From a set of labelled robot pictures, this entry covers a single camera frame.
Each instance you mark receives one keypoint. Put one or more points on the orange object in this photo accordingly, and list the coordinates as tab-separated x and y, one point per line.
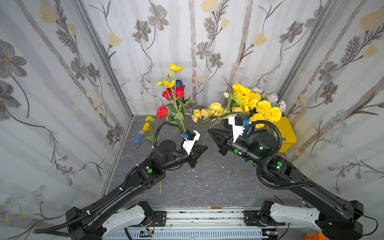
315	236

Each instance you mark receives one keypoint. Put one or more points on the yellow poppy flower stem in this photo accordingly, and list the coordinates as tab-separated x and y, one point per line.
149	128

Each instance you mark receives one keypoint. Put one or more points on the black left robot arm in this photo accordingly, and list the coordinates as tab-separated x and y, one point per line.
89	223

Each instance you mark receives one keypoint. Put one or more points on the yellow marigold bouquet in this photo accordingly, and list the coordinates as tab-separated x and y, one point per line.
266	112

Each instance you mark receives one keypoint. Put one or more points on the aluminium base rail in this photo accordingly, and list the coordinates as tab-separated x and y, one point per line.
143	222

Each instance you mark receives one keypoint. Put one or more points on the small green fallen leaf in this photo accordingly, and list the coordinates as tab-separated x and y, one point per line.
230	170

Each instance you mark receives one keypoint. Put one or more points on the yellow rose bunch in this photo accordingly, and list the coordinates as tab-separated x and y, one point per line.
213	115

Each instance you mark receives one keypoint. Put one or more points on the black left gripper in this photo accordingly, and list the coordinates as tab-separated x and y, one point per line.
193	156

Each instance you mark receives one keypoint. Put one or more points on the yellow lidded box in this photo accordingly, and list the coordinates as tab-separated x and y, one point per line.
288	135

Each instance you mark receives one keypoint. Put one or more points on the black vase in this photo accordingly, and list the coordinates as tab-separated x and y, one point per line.
188	136

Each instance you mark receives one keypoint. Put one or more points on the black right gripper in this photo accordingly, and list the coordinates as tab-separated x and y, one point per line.
225	144

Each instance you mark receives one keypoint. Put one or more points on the blue pill organizer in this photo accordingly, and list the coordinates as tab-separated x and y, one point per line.
139	137

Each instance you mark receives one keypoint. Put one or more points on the red rose bouquet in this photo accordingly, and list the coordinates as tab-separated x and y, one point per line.
176	111

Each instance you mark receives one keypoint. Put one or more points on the small metal scissors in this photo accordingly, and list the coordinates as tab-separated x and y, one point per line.
135	148

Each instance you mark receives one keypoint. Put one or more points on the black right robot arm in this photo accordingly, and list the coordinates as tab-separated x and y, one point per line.
259	143

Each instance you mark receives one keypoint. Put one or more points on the mixed tulip sunflower bouquet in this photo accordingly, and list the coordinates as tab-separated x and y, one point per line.
270	96

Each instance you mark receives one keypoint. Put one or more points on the tall yellow poppy stem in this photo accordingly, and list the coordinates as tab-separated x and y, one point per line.
171	78

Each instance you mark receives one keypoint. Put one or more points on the yellow sunflower stem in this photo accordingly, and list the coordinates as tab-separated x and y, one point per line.
240	101

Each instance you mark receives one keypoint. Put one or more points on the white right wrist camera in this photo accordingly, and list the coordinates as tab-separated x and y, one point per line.
238	124

